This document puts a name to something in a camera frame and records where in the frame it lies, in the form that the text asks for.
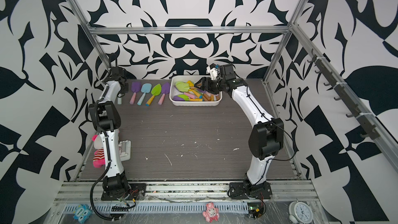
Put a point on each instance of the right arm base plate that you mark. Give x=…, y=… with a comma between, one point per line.
x=245, y=190

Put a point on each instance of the white alarm clock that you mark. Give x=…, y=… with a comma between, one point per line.
x=300, y=213

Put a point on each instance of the purple square shovel pink handle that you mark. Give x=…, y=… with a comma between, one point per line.
x=135, y=87

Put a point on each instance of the white slotted cable duct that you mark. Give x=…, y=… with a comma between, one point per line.
x=175, y=208

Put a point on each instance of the blue owl toy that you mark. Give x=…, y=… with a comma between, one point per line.
x=82, y=213

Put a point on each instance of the blue toy shovel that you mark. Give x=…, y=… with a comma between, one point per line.
x=146, y=88

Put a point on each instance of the black wall hook rack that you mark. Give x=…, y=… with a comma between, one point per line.
x=345, y=94

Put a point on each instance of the white plastic storage box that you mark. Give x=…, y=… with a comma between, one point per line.
x=211, y=100

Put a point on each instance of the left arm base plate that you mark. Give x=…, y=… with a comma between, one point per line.
x=135, y=191

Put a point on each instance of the small green circuit board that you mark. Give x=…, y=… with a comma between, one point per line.
x=256, y=210

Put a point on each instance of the pink bear toy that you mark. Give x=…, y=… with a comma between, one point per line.
x=211, y=213

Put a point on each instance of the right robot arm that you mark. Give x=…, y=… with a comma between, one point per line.
x=267, y=136

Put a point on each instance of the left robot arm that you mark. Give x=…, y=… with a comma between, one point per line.
x=106, y=122

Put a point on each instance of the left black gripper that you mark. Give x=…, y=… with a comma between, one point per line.
x=126, y=90

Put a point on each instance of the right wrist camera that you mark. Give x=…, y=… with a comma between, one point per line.
x=213, y=71

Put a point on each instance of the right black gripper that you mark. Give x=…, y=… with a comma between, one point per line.
x=204, y=83

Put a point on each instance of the pink striped plush doll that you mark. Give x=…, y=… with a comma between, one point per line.
x=99, y=157

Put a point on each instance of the white brush block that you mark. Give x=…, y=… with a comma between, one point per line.
x=125, y=150

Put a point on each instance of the green shovel brown handle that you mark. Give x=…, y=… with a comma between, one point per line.
x=182, y=87

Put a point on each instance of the green shovel yellow handle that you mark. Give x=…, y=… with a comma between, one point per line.
x=156, y=90

